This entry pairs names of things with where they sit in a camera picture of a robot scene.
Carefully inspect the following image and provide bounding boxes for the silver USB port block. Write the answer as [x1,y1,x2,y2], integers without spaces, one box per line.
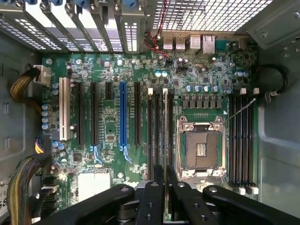
[188,34,202,55]
[162,36,174,52]
[174,36,187,52]

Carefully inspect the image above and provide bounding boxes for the grey metal PC case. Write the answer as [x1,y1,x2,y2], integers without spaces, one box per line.
[0,0,300,225]

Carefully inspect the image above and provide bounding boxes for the silver ethernet port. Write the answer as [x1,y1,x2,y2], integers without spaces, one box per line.
[202,33,216,55]

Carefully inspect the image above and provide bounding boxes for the black RAM slot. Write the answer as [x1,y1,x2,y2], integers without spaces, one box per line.
[235,88,246,195]
[147,88,154,181]
[241,93,249,189]
[168,89,175,167]
[247,87,260,195]
[154,89,161,167]
[229,93,236,188]

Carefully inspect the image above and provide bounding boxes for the thin braided power cable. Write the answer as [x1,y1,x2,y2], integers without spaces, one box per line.
[9,69,45,115]

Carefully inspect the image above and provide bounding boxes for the silver CPU socket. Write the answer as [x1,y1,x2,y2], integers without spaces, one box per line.
[176,115,227,179]

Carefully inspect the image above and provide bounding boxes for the green motherboard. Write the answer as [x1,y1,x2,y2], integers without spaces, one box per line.
[41,52,259,205]

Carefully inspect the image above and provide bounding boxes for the short black expansion slot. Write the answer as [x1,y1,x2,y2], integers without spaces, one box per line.
[105,82,113,100]

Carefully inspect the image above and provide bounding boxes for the blue expansion slot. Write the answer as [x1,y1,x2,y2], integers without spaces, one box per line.
[119,81,128,146]

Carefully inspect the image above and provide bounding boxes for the black looped cable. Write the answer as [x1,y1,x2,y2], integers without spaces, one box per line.
[251,63,289,97]

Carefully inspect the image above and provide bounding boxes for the long black expansion slot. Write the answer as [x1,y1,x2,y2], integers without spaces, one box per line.
[90,82,98,146]
[134,82,142,146]
[76,81,85,146]

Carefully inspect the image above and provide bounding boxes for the metal expansion slot cover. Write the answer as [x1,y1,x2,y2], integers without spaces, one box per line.
[113,7,145,54]
[0,4,71,53]

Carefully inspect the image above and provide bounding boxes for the RAM memory stick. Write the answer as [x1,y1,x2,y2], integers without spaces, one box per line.
[161,88,169,166]

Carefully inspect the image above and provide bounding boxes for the red and black wire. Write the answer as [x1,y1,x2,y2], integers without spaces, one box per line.
[143,0,170,59]

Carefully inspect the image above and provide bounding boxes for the yellow and purple wires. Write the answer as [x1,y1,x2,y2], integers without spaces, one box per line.
[34,136,52,155]

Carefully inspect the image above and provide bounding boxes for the thin metal locking lever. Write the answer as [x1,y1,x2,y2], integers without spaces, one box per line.
[223,97,257,125]

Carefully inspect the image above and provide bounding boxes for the white power connector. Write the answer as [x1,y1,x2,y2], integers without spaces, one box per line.
[33,65,52,86]

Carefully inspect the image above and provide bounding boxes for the thick braided power cable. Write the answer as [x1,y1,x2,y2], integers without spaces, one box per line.
[5,154,53,225]

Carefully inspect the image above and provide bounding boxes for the silver chipset heatsink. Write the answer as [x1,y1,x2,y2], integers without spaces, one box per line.
[77,172,112,197]

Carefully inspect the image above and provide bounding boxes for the white expansion slot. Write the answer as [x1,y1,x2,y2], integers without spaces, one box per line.
[58,77,71,142]

